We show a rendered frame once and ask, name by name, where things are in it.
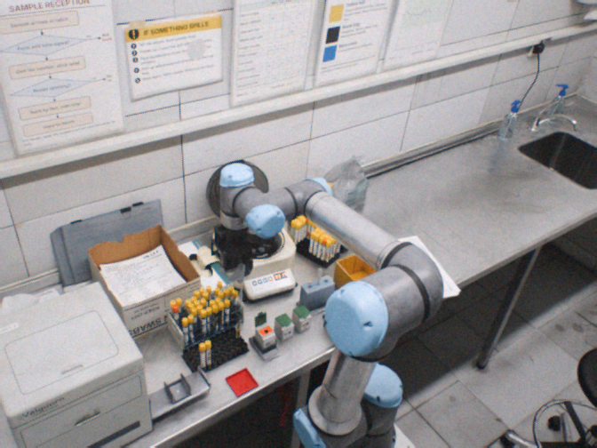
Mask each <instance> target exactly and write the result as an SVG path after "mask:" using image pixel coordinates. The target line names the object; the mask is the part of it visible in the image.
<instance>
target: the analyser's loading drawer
mask: <svg viewBox="0 0 597 448"><path fill-rule="evenodd" d="M180 377H181V378H180V379H178V380H175V381H173V382H171V384H168V385H167V384H166V381H164V382H163V383H164V388H161V389H158V390H156V391H155V392H153V393H151V394H149V395H148V397H149V400H150V402H151V404H150V407H151V414H152V419H154V418H156V417H157V416H158V415H160V414H162V413H165V412H168V411H169V410H171V409H173V408H175V407H177V406H179V405H181V404H183V403H185V402H186V401H188V400H190V399H192V398H194V397H196V396H198V395H200V394H202V393H204V392H206V391H209V392H211V381H210V380H209V378H208V377H207V375H206V374H205V372H204V371H203V369H202V366H201V365H198V370H197V372H194V373H192V374H189V375H188V376H186V377H184V375H183V373H181V374H180ZM176 391H179V392H180V393H178V394H177V392H176Z"/></svg>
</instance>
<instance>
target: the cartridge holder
mask: <svg viewBox="0 0 597 448"><path fill-rule="evenodd" d="M249 342H250V343H251V345H252V346H253V347H254V348H255V349H256V350H257V353H258V354H259V355H260V357H261V358H262V359H263V361H264V362H265V361H268V360H270V359H272V358H274V357H276V356H279V355H280V354H281V350H280V349H279V348H278V347H277V342H275V343H273V344H271V345H269V346H266V347H264V348H262V347H261V345H260V344H259V343H258V341H257V340H256V339H255V336H253V337H250V338H249Z"/></svg>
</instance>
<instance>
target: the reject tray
mask: <svg viewBox="0 0 597 448"><path fill-rule="evenodd" d="M226 381H227V383H228V384H229V386H230V387H231V389H233V392H234V393H235V395H236V396H237V397H239V396H242V395H244V394H247V393H249V392H250V390H252V389H254V388H256V387H258V386H259V384H258V383H257V382H256V380H255V379H254V377H253V376H252V375H251V372H250V371H249V369H248V368H247V367H245V368H242V369H241V370H239V371H237V372H236V373H234V374H232V375H230V376H228V377H226Z"/></svg>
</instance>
